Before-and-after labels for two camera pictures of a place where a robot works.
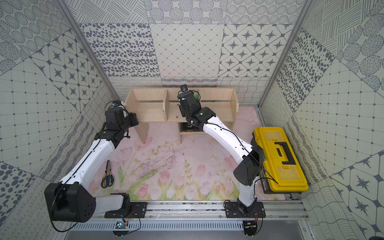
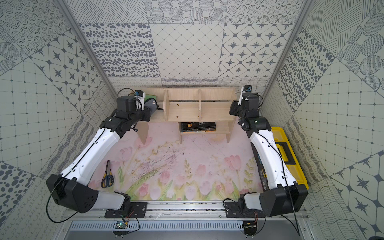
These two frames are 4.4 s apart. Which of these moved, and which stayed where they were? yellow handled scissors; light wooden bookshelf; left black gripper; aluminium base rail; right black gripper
Moved: left black gripper; right black gripper
Stayed: light wooden bookshelf; yellow handled scissors; aluminium base rail
